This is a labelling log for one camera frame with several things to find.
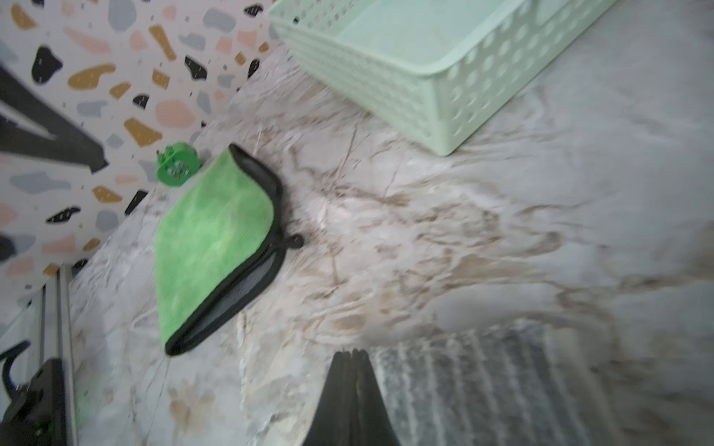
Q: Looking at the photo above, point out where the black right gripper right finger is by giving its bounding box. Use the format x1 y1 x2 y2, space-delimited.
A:
353 349 400 446

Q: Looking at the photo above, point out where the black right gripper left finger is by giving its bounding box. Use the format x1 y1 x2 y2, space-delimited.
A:
303 351 353 446

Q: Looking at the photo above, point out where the grey patterned cloth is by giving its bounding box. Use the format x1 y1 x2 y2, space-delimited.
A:
369 318 627 445

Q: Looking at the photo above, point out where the green and grey dishcloth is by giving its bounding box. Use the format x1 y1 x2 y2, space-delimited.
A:
154 143 305 356

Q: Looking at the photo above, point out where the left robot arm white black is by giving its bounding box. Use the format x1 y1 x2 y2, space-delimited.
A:
1 69 109 173

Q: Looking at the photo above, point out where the small green toy block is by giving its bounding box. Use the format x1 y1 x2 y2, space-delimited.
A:
156 142 202 187

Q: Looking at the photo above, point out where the mint green plastic basket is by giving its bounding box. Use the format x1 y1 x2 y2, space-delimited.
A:
265 0 611 156

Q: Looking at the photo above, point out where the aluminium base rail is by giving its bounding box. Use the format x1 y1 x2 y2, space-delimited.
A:
1 265 78 445

